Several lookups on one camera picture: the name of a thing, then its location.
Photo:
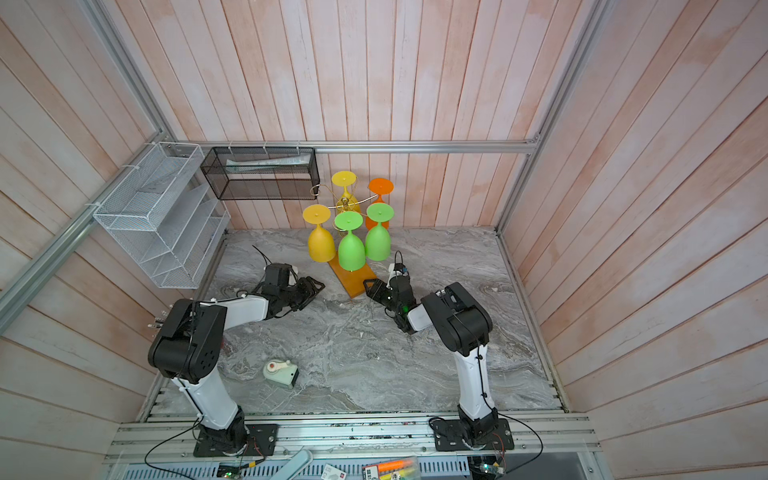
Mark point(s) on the red pencil cup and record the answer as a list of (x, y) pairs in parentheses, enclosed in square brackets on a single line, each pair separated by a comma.
[(158, 321)]

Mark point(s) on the box of coloured items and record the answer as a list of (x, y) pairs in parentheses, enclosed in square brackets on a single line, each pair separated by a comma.
[(399, 469)]

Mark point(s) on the black mesh basket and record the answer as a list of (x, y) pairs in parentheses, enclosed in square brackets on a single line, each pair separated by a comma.
[(262, 173)]

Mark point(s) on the yellow wine glass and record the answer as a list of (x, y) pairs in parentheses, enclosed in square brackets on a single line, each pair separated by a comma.
[(347, 201), (321, 246)]

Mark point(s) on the white wire mesh shelf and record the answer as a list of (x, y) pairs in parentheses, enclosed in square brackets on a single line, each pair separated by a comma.
[(166, 220)]

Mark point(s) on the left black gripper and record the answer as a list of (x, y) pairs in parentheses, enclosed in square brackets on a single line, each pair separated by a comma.
[(310, 290)]

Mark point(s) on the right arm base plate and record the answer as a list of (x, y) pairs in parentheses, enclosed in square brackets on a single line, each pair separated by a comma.
[(459, 435)]

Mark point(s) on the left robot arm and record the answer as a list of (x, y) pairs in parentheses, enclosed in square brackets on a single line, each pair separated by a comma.
[(189, 343)]

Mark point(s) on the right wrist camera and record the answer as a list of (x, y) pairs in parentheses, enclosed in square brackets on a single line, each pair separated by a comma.
[(397, 268)]

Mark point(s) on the gold rack with wooden base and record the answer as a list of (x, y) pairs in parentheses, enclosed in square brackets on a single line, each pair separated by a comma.
[(351, 282)]

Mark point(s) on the orange wine glass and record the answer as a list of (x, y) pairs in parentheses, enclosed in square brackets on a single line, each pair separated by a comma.
[(380, 187)]

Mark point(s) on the green wine glass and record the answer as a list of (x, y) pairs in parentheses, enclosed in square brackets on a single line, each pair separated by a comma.
[(351, 249), (378, 239)]

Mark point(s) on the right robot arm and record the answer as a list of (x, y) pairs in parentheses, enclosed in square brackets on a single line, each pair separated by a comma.
[(464, 327)]

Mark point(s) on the aluminium front rail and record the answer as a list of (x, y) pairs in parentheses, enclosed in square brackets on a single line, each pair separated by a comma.
[(166, 438)]

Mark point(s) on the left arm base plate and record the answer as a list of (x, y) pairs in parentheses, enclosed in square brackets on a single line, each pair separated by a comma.
[(248, 439)]

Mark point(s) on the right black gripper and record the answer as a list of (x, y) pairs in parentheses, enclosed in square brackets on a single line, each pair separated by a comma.
[(379, 288)]

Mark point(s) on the front yellow wine glass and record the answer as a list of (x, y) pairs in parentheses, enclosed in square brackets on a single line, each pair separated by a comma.
[(321, 246)]

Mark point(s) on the back yellow wine glass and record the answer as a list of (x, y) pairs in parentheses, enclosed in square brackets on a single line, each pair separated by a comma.
[(347, 201)]

